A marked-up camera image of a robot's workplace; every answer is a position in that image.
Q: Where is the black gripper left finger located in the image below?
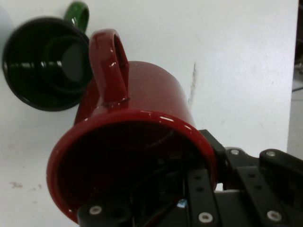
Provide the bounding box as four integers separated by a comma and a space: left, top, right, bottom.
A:
77, 163, 224, 227

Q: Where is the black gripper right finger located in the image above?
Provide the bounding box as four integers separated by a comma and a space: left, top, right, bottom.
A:
198, 129, 303, 227

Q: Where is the red enamel mug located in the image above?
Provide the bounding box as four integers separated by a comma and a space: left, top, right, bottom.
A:
46, 28, 218, 225

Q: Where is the dark green enamel mug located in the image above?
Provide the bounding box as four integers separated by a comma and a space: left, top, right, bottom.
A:
1, 1, 93, 112

